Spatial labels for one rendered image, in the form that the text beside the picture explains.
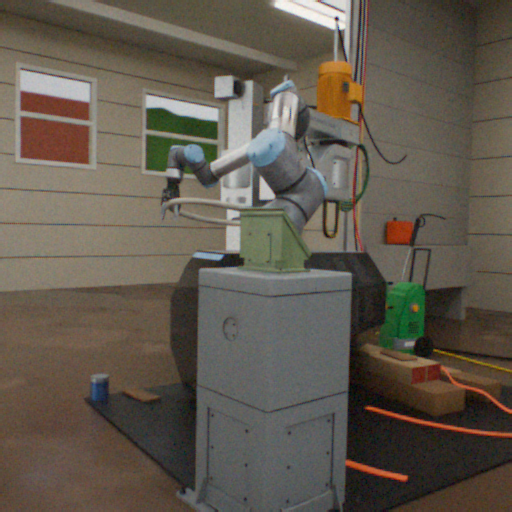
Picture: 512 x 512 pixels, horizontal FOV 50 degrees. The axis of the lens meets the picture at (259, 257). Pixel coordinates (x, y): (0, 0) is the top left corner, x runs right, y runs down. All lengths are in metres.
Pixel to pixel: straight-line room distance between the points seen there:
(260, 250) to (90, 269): 7.46
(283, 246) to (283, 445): 0.65
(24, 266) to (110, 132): 2.54
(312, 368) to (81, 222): 7.56
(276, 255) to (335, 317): 0.30
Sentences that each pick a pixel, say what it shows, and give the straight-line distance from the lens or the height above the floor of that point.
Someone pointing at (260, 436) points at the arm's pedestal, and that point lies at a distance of 1.84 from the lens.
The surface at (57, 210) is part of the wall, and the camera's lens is 9.04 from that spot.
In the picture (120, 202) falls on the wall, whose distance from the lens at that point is 9.47.
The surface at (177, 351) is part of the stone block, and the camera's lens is 3.28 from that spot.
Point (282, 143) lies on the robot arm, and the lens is 1.94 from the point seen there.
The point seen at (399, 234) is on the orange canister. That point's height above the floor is 0.97.
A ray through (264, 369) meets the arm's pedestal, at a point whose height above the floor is 0.56.
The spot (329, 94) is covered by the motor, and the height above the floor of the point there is 1.92.
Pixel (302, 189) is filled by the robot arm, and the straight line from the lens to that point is 1.98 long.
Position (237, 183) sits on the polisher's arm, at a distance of 3.94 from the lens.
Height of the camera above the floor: 1.00
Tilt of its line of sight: 3 degrees down
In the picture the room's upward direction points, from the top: 1 degrees clockwise
